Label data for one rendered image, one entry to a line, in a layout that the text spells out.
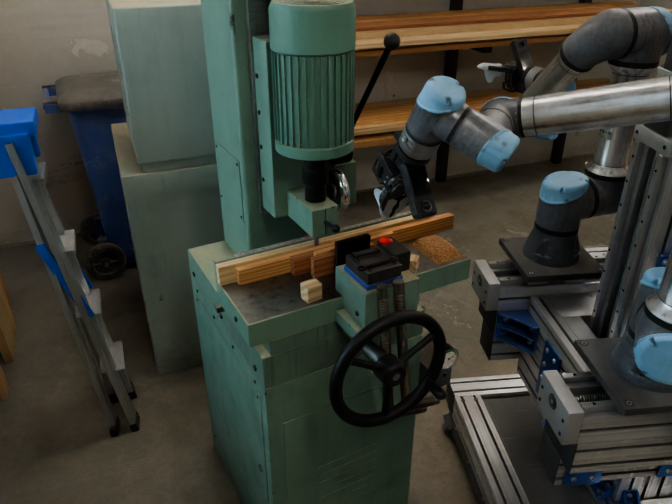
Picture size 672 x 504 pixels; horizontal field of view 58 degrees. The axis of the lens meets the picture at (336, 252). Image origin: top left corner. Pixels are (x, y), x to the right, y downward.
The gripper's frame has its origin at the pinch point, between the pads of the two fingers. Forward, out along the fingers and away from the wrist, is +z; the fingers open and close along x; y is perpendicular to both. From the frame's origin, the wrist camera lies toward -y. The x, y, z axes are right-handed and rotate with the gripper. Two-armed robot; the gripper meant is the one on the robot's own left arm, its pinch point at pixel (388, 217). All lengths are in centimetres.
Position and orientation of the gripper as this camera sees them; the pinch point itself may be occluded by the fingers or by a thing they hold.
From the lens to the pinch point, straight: 132.3
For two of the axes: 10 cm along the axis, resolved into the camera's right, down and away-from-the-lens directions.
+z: -2.4, 5.4, 8.1
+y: -4.1, -8.1, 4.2
